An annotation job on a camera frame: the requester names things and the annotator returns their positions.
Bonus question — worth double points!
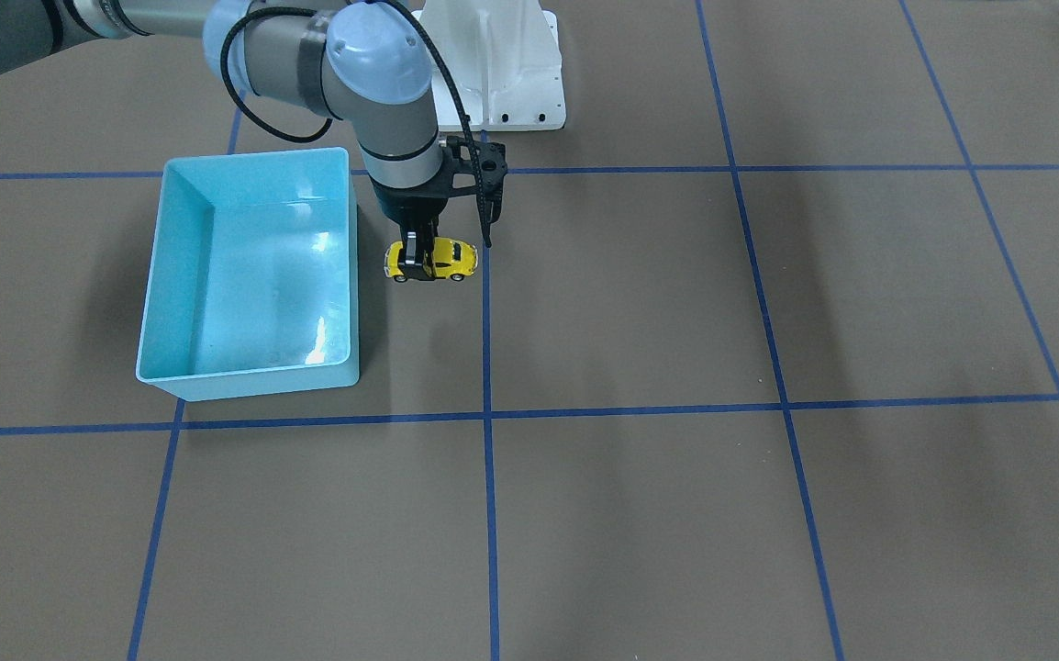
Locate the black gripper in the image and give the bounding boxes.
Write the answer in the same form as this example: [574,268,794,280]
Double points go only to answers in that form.
[372,179,453,281]

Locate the yellow beetle toy car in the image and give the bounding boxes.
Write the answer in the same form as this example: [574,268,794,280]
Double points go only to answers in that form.
[385,237,479,282]

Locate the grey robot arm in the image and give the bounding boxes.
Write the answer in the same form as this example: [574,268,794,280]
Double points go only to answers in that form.
[0,1,453,282]

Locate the light blue plastic bin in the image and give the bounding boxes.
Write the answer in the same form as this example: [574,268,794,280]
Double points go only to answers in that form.
[134,148,361,401]

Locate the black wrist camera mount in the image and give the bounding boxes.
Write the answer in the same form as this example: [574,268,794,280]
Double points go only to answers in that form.
[442,137,509,244]

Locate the white metal mount base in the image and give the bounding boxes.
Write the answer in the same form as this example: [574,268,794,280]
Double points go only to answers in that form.
[412,1,567,131]

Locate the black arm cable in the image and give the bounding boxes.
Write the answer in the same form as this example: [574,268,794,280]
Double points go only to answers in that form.
[220,0,493,249]

